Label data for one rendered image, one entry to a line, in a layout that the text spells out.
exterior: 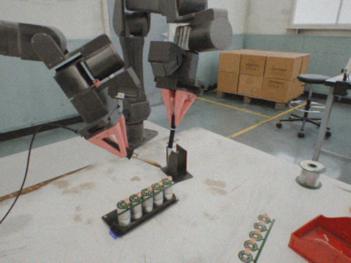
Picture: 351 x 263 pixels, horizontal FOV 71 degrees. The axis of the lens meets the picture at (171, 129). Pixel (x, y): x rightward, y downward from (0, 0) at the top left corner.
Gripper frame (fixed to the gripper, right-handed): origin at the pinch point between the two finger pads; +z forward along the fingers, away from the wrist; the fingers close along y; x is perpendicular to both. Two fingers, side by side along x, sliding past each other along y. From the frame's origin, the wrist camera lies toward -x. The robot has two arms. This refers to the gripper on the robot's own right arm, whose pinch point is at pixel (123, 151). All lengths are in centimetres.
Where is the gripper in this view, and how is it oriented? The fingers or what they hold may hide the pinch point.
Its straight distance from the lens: 53.7
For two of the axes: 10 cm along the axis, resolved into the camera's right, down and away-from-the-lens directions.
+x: -8.8, 4.3, 2.0
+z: 4.8, 8.2, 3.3
